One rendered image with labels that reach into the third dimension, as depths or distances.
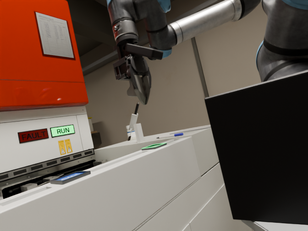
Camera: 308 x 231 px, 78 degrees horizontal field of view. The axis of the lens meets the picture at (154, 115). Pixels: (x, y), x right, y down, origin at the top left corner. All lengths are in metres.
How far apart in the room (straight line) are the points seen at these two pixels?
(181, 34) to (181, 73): 2.12
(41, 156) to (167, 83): 2.23
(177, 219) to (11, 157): 0.70
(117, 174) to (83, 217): 0.10
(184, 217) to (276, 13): 0.53
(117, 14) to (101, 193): 0.49
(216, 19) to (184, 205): 0.63
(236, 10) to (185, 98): 2.05
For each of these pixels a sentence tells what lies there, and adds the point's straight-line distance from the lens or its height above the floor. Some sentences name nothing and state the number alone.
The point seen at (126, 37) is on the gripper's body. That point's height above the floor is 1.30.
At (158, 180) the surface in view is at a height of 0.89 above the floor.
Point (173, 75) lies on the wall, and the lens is 2.87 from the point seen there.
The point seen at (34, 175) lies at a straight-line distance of 0.99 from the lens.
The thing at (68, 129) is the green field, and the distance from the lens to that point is 1.06.
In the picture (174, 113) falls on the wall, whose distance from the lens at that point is 2.85.
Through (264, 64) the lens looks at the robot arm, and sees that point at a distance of 0.52.
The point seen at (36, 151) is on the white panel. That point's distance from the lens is 1.00.
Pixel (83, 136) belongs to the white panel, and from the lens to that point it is 1.10.
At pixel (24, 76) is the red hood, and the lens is 1.01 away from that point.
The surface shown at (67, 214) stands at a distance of 0.37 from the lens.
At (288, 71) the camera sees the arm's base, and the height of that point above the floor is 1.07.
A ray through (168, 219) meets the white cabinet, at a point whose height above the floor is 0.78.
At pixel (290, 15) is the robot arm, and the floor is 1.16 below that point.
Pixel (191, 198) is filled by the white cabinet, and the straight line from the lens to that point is 0.64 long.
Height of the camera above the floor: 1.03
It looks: 3 degrees up
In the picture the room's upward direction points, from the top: 13 degrees counter-clockwise
